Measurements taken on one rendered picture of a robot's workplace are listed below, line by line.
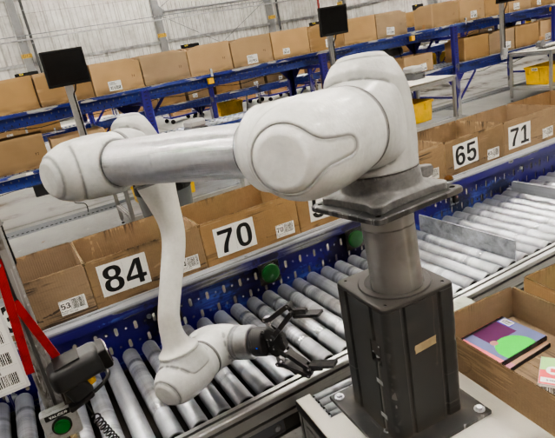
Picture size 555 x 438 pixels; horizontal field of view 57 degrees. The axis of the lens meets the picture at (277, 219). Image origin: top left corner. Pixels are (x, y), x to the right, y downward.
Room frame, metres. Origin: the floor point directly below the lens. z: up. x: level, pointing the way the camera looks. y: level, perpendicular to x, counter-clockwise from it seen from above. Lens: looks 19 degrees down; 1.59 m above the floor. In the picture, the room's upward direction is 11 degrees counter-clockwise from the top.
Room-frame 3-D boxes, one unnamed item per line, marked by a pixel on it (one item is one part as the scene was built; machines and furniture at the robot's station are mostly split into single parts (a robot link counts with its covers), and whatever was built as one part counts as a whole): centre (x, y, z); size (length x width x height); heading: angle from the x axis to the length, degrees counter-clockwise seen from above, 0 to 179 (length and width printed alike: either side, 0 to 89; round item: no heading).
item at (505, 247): (1.79, -0.69, 0.76); 0.46 x 0.01 x 0.09; 26
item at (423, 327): (0.96, -0.21, 0.91); 0.26 x 0.26 x 0.33; 22
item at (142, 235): (1.71, 0.51, 0.97); 0.39 x 0.29 x 0.17; 116
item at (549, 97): (2.74, -1.60, 0.96); 0.39 x 0.29 x 0.17; 116
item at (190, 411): (1.26, 0.39, 0.72); 0.52 x 0.05 x 0.05; 26
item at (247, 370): (1.35, 0.21, 0.72); 0.52 x 0.05 x 0.05; 26
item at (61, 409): (0.87, 0.50, 0.95); 0.07 x 0.03 x 0.07; 116
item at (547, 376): (0.92, -0.54, 0.78); 0.10 x 0.06 x 0.05; 147
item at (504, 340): (1.09, -0.50, 0.78); 0.19 x 0.14 x 0.02; 115
